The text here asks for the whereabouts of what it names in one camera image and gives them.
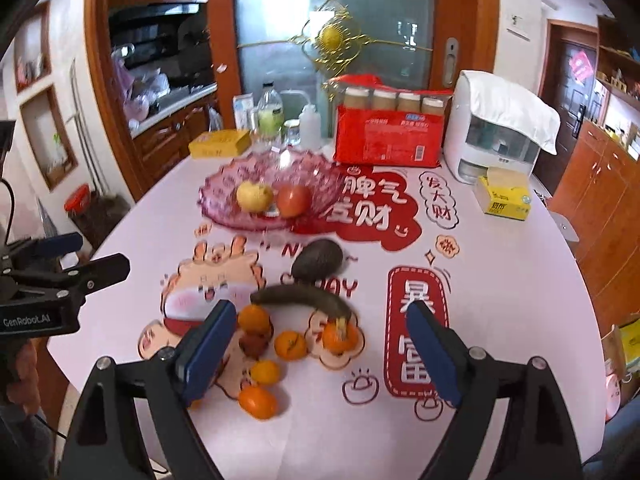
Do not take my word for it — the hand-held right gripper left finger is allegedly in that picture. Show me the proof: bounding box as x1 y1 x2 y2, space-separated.
59 300 238 480

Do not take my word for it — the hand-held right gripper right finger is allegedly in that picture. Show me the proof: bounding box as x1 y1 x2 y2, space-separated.
405 300 583 480

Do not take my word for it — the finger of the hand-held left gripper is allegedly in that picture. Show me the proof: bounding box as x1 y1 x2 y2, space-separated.
10 254 131 297
10 232 84 261

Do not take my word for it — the pink glass fruit bowl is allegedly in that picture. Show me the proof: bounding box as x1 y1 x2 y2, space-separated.
198 149 346 233

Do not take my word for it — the red lid dark jar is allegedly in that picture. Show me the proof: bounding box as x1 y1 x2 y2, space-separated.
64 184 131 251

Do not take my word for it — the dark cucumber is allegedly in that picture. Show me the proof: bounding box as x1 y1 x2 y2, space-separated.
250 283 355 336

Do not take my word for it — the dark green avocado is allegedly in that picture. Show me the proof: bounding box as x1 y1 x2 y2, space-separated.
291 239 345 282

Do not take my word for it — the wooden kitchen cabinet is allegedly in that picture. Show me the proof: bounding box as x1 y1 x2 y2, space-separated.
130 95 218 181

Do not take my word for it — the pink plastic bag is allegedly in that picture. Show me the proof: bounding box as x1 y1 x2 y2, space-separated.
112 55 151 121

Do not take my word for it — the yellow pear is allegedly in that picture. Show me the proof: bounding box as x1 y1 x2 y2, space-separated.
236 181 275 212

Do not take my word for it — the yellow soft tissue pack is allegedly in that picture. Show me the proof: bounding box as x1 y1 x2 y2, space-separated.
474 166 532 222

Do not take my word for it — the red apple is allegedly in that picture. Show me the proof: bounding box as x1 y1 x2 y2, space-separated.
276 185 312 219

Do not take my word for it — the yellow cardboard tissue box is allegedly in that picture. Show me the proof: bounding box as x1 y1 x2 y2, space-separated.
188 129 252 159

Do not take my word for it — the yellow green bag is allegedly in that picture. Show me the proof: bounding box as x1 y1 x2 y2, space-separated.
617 320 640 371

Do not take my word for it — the person's dark blue clothing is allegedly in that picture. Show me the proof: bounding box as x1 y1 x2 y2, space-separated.
582 405 640 480

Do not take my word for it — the white countertop appliance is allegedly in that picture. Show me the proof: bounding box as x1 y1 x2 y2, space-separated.
444 70 543 186

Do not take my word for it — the blue white carton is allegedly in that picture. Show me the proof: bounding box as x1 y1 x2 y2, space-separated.
232 94 258 133

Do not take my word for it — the red bottle multipack wrapper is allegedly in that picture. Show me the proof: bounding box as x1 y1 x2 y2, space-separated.
325 74 453 168

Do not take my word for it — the wooden sideboard cabinet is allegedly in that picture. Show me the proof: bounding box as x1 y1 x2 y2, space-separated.
547 122 640 321

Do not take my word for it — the clear bottle green label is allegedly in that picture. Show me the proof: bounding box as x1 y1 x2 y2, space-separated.
257 81 284 143

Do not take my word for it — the black range hood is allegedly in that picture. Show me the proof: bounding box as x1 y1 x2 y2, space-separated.
109 2 211 61

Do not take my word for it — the white squeeze bottle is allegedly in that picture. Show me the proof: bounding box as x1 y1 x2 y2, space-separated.
298 105 322 150

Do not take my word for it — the white cloth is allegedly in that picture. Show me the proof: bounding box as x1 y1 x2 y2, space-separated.
460 71 561 156

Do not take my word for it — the dark entrance door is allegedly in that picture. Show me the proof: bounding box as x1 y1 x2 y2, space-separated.
550 30 598 161

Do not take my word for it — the frosted glass sliding door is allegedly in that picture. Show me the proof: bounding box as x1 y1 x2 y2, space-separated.
232 0 436 141

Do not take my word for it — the red paper door decoration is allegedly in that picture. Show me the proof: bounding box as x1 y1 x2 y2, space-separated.
570 50 593 81

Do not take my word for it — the gold door ornament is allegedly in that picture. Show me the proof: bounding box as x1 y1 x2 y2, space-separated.
287 0 433 103

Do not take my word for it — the silver door handle plate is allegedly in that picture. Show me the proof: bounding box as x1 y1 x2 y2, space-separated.
444 37 460 86

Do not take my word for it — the white wall switch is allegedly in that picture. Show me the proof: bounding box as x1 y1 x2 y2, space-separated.
506 12 532 36

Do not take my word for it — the wooden wall shelf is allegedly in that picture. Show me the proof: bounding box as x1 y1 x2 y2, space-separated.
595 15 640 106

